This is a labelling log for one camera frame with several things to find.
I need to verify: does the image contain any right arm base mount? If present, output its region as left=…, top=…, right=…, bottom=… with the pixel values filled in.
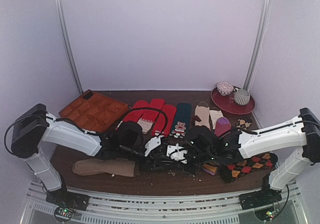
left=239, top=188, right=282, bottom=221

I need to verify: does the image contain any left aluminium frame post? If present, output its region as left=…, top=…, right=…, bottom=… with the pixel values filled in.
left=54, top=0, right=84, bottom=94

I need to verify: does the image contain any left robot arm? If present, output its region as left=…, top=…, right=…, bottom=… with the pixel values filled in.
left=4, top=104, right=148, bottom=206

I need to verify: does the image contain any cream short sock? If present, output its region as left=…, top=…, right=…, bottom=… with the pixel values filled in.
left=209, top=109, right=223, bottom=129

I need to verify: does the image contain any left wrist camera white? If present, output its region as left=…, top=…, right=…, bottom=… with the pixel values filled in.
left=144, top=135, right=163, bottom=157

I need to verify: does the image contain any patterned white bowl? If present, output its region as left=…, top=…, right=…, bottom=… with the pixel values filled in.
left=216, top=81, right=234, bottom=96

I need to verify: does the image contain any red sock middle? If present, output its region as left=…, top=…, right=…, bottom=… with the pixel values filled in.
left=138, top=98, right=165, bottom=134

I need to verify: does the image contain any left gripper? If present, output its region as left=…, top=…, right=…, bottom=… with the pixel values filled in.
left=119, top=142, right=168, bottom=172

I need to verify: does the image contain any orange divided organizer tray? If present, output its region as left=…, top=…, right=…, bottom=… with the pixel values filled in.
left=59, top=90, right=129, bottom=132

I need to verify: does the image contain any black orange argyle sock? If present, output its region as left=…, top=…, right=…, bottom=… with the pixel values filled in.
left=219, top=152, right=278, bottom=183

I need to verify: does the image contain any black white striped sock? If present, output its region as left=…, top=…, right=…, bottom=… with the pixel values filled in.
left=152, top=160, right=180, bottom=170

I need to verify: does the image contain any red sock left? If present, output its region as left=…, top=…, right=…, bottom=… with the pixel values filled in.
left=116, top=100, right=149, bottom=129

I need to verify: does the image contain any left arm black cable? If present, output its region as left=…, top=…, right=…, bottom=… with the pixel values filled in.
left=109, top=106, right=169, bottom=139

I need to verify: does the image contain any red sock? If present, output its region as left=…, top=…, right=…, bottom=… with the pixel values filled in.
left=138, top=98, right=165, bottom=134
left=116, top=100, right=149, bottom=129
left=151, top=104, right=177, bottom=137

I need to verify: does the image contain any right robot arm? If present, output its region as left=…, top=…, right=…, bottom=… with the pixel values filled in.
left=165, top=108, right=320, bottom=205

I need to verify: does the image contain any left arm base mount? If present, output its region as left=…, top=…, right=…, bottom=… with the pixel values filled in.
left=45, top=189, right=90, bottom=223

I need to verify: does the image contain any striped grey cup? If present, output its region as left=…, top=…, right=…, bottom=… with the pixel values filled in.
left=234, top=88, right=251, bottom=106

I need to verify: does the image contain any dark green reindeer sock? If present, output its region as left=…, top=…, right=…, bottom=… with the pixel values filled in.
left=169, top=103, right=192, bottom=139

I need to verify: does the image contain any red sock right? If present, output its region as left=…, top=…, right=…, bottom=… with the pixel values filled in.
left=151, top=104, right=177, bottom=137

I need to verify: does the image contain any dark red plate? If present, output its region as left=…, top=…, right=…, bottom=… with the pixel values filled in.
left=210, top=88, right=256, bottom=115

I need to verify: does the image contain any purple magenta sock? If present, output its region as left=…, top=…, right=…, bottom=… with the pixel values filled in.
left=214, top=117, right=231, bottom=137

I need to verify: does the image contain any aluminium frame post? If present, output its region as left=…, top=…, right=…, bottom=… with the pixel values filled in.
left=54, top=0, right=84, bottom=94
left=243, top=0, right=272, bottom=91

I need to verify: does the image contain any brown argyle sock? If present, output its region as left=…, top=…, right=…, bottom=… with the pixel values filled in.
left=234, top=117, right=253, bottom=130

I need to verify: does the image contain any tan sock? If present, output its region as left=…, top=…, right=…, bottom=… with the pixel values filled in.
left=72, top=158, right=140, bottom=177

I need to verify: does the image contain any right aluminium frame post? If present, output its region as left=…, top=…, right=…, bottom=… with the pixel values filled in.
left=243, top=0, right=272, bottom=91

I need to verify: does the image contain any beige striped sock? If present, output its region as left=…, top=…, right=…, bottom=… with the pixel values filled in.
left=193, top=101, right=211, bottom=129

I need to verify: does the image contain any purple yellow sock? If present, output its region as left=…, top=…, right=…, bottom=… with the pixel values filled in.
left=200, top=162, right=221, bottom=175

